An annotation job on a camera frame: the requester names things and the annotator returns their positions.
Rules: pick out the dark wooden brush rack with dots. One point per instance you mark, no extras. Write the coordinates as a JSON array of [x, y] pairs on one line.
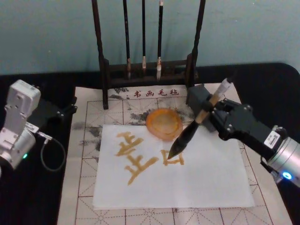
[[103, 70]]

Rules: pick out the large bamboo calligraphy brush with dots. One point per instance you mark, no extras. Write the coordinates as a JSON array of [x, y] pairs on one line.
[[187, 136]]

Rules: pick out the thin black calligraphy brush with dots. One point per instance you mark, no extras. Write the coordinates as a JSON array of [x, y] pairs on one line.
[[160, 35], [143, 35], [127, 35]]

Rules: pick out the gridded calligraphy felt mat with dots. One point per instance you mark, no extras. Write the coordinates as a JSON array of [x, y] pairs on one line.
[[112, 215]]

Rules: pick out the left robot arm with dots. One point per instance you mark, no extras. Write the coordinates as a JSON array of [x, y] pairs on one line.
[[16, 126]]

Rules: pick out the black table cloth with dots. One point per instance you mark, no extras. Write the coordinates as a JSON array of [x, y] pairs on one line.
[[35, 199]]

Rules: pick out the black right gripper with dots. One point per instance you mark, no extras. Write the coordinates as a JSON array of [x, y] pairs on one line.
[[241, 124]]

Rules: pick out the amber round ink dish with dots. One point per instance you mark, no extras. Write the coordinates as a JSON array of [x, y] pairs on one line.
[[161, 124]]

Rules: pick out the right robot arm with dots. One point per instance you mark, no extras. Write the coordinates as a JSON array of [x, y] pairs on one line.
[[288, 152]]

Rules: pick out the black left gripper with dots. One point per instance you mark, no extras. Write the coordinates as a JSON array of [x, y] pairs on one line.
[[48, 114]]

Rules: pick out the white paper sheet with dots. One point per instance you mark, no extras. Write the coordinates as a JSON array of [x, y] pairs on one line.
[[187, 182]]

